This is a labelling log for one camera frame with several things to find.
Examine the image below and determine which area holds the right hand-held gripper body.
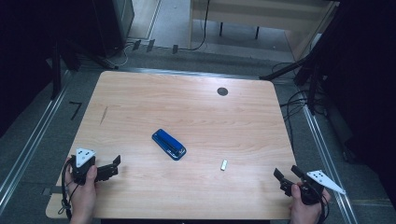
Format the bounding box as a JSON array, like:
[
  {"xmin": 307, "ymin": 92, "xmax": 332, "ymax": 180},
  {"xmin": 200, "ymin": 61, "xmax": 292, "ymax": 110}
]
[{"xmin": 298, "ymin": 169, "xmax": 347, "ymax": 206}]

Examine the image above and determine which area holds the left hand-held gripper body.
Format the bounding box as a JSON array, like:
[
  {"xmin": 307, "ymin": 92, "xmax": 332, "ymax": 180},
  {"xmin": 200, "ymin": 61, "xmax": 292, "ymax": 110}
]
[{"xmin": 70, "ymin": 147, "xmax": 98, "ymax": 187}]

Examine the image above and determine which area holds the blue stapler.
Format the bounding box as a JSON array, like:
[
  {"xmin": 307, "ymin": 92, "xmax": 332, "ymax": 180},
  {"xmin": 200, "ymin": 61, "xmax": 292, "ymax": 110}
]
[{"xmin": 151, "ymin": 128, "xmax": 188, "ymax": 161}]

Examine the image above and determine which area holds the person's right hand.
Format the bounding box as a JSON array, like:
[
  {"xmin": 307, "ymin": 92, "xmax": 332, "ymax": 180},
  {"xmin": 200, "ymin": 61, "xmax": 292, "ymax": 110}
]
[{"xmin": 290, "ymin": 181, "xmax": 332, "ymax": 218}]

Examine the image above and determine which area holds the person's left hand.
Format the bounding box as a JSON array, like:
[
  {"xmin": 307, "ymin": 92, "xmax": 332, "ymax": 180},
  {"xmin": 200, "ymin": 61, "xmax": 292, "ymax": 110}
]
[{"xmin": 63, "ymin": 157, "xmax": 99, "ymax": 210}]

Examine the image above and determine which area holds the grey tape strip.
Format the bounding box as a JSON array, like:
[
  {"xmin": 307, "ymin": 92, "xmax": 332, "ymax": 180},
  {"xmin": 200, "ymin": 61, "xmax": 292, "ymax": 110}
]
[{"xmin": 41, "ymin": 185, "xmax": 64, "ymax": 197}]

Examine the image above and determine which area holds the black stand with legs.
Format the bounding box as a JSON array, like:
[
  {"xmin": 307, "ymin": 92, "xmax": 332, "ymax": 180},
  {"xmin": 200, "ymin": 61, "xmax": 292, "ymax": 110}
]
[
  {"xmin": 46, "ymin": 36, "xmax": 120, "ymax": 101},
  {"xmin": 259, "ymin": 50, "xmax": 325, "ymax": 117}
]

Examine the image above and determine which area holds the dark cabinet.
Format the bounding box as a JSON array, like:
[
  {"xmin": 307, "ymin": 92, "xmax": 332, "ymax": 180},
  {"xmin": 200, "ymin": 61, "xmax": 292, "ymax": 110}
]
[{"xmin": 92, "ymin": 0, "xmax": 135, "ymax": 59}]

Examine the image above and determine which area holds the light wooden bench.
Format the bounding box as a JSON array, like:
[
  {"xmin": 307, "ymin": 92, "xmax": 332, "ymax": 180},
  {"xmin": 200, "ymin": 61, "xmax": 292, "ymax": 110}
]
[{"xmin": 188, "ymin": 0, "xmax": 341, "ymax": 62}]

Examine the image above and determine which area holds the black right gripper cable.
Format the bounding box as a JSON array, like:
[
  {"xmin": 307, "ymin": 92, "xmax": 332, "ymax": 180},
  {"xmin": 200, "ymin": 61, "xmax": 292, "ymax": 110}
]
[{"xmin": 311, "ymin": 185, "xmax": 332, "ymax": 224}]

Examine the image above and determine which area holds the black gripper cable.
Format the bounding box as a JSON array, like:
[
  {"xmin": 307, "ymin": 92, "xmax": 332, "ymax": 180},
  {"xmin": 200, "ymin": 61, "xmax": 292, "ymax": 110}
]
[
  {"xmin": 57, "ymin": 158, "xmax": 77, "ymax": 220},
  {"xmin": 311, "ymin": 185, "xmax": 332, "ymax": 224}
]

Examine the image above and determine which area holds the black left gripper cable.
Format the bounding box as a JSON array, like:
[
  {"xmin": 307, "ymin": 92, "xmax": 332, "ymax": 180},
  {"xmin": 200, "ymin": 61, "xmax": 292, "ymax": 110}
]
[{"xmin": 57, "ymin": 158, "xmax": 77, "ymax": 220}]

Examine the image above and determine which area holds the metal floor rail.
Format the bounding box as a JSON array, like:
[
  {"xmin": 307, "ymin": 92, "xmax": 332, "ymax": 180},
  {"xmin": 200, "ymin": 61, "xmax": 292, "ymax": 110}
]
[
  {"xmin": 302, "ymin": 105, "xmax": 360, "ymax": 224},
  {"xmin": 0, "ymin": 70, "xmax": 72, "ymax": 217}
]

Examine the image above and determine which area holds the bundle of black floor cables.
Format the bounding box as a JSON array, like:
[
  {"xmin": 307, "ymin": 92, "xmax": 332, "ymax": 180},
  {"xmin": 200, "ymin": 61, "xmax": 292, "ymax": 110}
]
[{"xmin": 270, "ymin": 61, "xmax": 329, "ymax": 151}]

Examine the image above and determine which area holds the white floor cable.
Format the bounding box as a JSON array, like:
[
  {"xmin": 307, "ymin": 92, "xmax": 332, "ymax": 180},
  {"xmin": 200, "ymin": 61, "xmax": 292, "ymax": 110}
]
[{"xmin": 112, "ymin": 42, "xmax": 131, "ymax": 68}]

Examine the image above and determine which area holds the black hanging cable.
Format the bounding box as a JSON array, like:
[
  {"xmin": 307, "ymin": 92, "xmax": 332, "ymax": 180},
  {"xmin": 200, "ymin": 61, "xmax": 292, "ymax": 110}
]
[{"xmin": 177, "ymin": 0, "xmax": 211, "ymax": 52}]

